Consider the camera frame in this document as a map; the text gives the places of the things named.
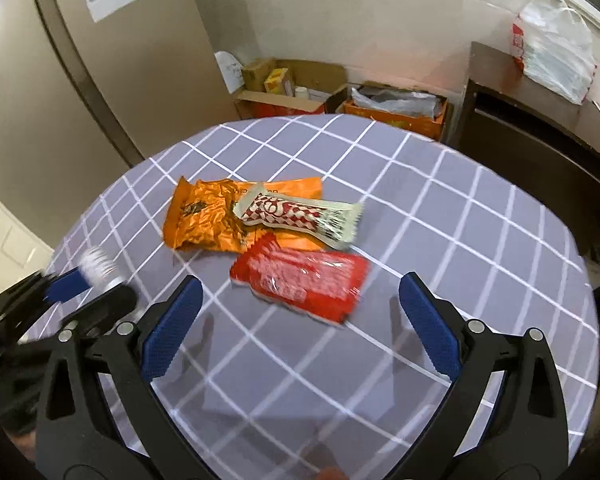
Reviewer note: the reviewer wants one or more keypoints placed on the red white checkered snack packet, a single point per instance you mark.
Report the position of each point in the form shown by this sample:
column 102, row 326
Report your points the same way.
column 290, row 212

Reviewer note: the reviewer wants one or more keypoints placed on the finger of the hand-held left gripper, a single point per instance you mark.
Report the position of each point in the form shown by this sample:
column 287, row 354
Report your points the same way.
column 67, row 284
column 115, row 302

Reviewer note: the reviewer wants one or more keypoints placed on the orange snack packet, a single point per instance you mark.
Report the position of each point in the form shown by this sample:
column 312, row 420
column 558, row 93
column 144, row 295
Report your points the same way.
column 200, row 215

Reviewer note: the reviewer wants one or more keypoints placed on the small white bottle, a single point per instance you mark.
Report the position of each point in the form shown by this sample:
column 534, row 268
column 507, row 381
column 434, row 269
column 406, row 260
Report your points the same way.
column 301, row 93

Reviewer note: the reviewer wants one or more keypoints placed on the round table with checked cloth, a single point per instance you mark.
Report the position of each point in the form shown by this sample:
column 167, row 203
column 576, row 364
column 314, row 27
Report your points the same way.
column 430, row 200

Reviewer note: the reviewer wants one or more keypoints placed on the white plastic bag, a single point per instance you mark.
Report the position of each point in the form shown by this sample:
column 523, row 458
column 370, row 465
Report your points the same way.
column 555, row 45

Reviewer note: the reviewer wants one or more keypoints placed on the small yellow box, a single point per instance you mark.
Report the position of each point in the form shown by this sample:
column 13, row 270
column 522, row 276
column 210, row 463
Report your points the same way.
column 279, row 81

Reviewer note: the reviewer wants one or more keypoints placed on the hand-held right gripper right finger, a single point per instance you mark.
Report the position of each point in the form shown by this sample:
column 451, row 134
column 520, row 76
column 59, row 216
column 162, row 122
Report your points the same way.
column 430, row 325

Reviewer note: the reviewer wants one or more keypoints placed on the small brown cardboard box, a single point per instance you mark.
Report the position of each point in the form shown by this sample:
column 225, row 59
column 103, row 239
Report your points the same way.
column 257, row 74

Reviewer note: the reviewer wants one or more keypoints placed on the orange cardboard box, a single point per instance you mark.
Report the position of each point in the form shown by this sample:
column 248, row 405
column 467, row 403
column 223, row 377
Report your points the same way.
column 395, row 122

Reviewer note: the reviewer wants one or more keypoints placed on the open brown cardboard box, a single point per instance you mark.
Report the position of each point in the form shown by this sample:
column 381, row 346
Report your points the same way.
column 280, row 105

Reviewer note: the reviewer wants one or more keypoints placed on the dark wooden cabinet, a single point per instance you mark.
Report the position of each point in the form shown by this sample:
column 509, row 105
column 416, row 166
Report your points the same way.
column 530, row 130

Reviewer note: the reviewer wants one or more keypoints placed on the grey plastic sheet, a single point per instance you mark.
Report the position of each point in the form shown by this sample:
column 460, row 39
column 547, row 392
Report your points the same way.
column 395, row 102

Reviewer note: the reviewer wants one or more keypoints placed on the white paper bag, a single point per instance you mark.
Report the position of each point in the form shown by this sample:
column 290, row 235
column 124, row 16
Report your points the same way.
column 230, row 72

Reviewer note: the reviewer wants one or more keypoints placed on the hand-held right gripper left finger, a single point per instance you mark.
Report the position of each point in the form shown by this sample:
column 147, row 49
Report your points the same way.
column 172, row 325

